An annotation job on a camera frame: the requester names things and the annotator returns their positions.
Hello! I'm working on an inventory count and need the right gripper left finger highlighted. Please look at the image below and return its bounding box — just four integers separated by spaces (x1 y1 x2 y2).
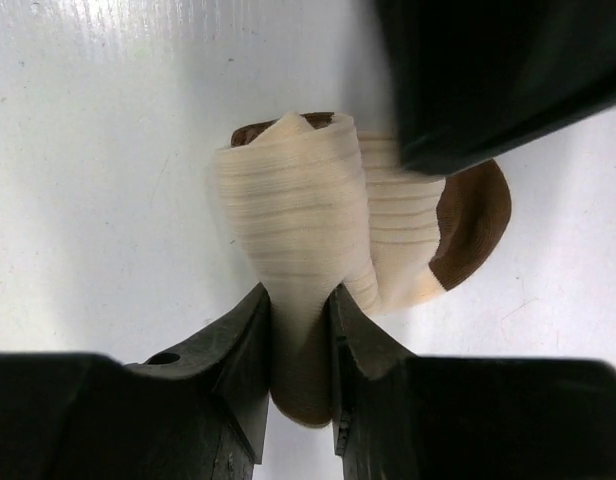
0 286 270 479

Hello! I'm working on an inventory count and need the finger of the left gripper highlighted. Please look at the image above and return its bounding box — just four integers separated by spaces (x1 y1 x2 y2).
373 0 616 176

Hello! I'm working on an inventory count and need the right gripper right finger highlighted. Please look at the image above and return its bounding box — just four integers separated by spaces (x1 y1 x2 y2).
329 288 616 479

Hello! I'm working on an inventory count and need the cream brown striped sock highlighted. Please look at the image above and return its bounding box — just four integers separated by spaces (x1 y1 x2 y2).
214 112 512 428

